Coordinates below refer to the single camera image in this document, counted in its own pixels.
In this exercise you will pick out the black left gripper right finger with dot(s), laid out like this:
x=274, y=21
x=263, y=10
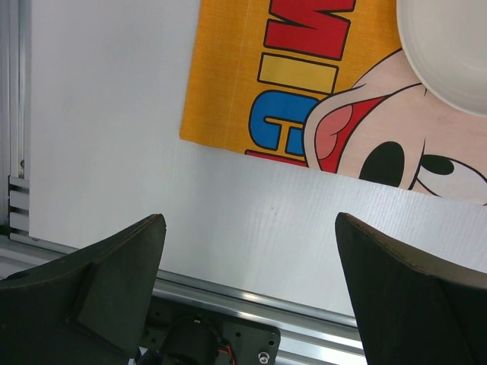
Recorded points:
x=411, y=307

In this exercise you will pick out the cream round plate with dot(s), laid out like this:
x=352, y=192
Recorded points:
x=445, y=44

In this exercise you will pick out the aluminium mounting rail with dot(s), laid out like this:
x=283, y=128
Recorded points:
x=308, y=335

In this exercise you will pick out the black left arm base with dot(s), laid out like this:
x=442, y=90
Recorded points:
x=178, y=333

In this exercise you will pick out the orange Mickey Mouse placemat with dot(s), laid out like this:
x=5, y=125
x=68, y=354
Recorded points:
x=326, y=85

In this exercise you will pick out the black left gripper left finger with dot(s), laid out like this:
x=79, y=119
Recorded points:
x=87, y=307

